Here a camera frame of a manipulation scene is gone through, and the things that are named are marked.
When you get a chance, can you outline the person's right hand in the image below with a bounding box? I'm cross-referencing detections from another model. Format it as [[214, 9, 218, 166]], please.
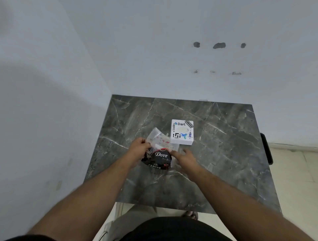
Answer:
[[170, 148, 201, 174]]

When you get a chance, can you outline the person's left hand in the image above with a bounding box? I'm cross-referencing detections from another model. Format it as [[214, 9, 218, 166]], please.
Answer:
[[128, 137, 152, 162]]

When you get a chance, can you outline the clear plastic bag red print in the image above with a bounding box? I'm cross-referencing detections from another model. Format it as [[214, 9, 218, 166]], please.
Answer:
[[146, 127, 180, 152]]

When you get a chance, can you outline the dark brown soap packet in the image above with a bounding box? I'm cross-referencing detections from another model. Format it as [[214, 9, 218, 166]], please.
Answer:
[[141, 147, 172, 170]]

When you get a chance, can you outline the person's left forearm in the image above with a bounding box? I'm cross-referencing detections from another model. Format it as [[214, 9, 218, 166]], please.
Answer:
[[26, 153, 139, 237]]

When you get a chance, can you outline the person's right forearm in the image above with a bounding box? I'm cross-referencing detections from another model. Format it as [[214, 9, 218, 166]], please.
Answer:
[[187, 167, 315, 241]]

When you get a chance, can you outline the white box with stickers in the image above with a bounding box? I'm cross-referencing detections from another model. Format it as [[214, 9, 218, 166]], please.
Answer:
[[170, 119, 194, 146]]

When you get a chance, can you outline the person's black shirt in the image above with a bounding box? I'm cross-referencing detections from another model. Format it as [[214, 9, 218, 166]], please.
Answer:
[[5, 217, 234, 241]]

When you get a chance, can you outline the black chair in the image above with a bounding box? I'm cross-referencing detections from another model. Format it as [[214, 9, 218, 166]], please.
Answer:
[[260, 133, 274, 166]]

